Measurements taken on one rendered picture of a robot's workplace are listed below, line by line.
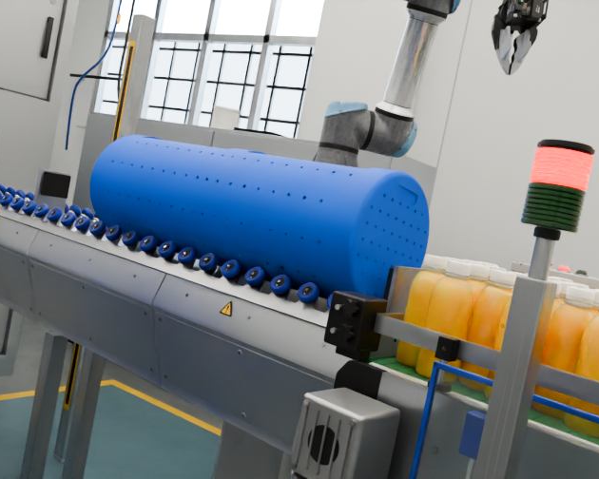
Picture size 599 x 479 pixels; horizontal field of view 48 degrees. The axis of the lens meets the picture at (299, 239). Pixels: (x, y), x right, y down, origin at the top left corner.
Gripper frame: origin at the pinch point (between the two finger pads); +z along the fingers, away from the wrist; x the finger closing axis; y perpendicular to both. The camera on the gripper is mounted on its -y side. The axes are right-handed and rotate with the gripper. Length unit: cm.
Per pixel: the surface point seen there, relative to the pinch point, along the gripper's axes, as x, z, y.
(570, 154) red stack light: -11, 30, 58
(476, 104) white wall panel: 71, -79, -268
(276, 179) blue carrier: -42, 29, -8
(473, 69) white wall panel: 66, -100, -269
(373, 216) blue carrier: -23.1, 34.5, 5.2
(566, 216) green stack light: -10, 37, 57
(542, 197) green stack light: -12, 35, 56
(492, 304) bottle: -6, 48, 27
